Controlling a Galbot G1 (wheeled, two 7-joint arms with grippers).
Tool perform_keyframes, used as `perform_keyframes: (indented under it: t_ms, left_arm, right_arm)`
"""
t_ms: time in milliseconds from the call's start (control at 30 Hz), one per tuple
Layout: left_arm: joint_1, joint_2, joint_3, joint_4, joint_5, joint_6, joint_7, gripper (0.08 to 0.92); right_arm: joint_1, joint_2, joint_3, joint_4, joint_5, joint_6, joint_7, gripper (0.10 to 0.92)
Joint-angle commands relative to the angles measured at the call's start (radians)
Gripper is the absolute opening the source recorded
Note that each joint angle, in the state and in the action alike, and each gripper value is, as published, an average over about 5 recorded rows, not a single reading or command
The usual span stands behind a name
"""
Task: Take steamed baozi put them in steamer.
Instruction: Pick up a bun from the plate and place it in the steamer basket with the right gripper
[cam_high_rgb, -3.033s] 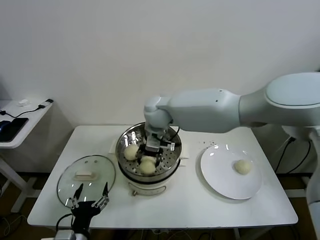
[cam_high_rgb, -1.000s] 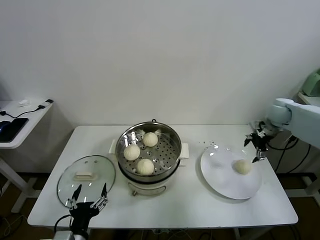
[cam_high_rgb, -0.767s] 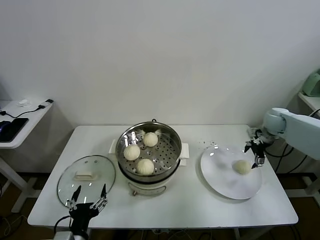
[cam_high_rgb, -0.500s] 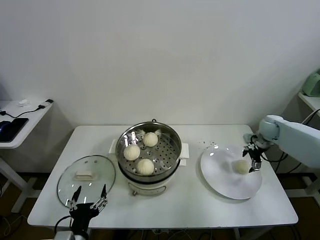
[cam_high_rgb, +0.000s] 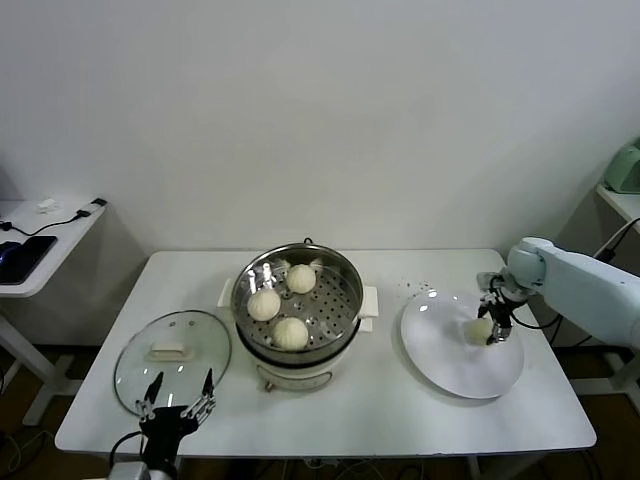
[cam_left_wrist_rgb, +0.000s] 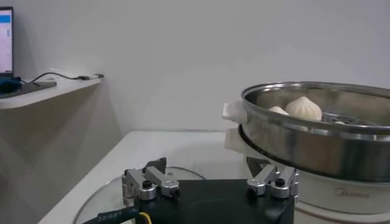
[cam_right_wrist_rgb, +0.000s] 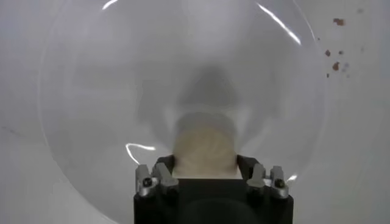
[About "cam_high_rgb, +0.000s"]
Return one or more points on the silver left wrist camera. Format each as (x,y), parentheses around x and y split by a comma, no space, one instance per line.
(127,471)

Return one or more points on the large white plate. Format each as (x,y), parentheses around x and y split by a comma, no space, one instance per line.
(450,360)

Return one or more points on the pale green appliance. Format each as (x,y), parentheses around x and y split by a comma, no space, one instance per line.
(625,170)

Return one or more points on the dark crumbs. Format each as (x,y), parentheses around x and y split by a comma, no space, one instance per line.
(415,286)

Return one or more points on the white flat strip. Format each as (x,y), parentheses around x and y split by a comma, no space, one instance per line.
(625,232)

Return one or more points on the round glass pot lid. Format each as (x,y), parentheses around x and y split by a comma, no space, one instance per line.
(200,340)

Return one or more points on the white side table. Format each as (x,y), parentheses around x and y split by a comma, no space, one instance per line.
(60,222)

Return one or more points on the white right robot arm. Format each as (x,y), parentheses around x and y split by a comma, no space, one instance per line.
(575,285)

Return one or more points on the small blue device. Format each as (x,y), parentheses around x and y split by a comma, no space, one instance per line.
(6,255)

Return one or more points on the white shelf table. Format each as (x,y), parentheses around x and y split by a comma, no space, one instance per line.
(620,200)

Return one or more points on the white steamed baozi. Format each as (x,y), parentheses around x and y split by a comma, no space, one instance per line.
(475,332)
(264,305)
(301,278)
(290,333)

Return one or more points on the stainless steel steamer basket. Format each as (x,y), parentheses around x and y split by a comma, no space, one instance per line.
(330,300)

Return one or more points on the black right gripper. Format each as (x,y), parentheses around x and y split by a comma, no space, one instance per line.
(505,305)

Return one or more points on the small white plastic object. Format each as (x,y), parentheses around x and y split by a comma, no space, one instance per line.
(49,205)

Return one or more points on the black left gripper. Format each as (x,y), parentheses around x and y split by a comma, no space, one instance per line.
(167,430)

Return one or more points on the steel steamer pot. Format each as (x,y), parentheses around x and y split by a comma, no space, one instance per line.
(295,377)

